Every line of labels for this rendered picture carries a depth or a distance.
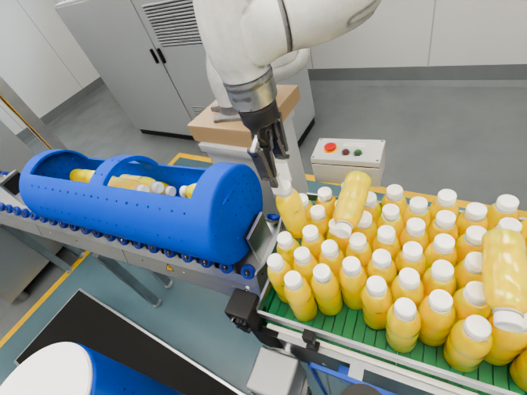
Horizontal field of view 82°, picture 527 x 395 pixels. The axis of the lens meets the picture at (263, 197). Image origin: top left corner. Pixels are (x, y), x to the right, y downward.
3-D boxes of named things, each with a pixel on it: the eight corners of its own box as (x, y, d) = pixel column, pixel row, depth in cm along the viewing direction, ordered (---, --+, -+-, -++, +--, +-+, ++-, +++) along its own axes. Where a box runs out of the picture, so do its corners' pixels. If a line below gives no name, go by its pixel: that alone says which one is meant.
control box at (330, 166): (323, 161, 105) (318, 136, 97) (385, 164, 96) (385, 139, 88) (314, 181, 99) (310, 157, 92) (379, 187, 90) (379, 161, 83)
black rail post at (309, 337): (308, 339, 76) (303, 327, 71) (320, 343, 75) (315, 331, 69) (306, 348, 75) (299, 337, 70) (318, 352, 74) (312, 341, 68)
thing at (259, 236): (266, 235, 99) (255, 210, 90) (273, 236, 98) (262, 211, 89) (254, 261, 93) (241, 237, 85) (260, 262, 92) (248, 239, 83)
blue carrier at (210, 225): (103, 184, 143) (59, 134, 123) (271, 209, 103) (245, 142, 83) (56, 232, 126) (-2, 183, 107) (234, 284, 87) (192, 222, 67)
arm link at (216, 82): (216, 96, 131) (195, 43, 116) (256, 83, 131) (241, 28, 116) (219, 113, 119) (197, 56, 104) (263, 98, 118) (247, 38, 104)
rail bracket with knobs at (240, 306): (249, 297, 89) (238, 280, 81) (271, 304, 85) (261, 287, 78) (234, 331, 83) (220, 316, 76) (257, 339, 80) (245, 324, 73)
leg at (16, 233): (70, 266, 251) (5, 219, 207) (74, 268, 248) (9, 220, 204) (65, 272, 247) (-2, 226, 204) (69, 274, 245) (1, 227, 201)
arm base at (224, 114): (221, 101, 139) (217, 90, 136) (266, 98, 131) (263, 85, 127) (204, 124, 128) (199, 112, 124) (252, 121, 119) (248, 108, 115)
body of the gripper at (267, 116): (247, 89, 61) (259, 128, 68) (228, 114, 57) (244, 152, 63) (281, 88, 58) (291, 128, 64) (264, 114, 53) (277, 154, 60)
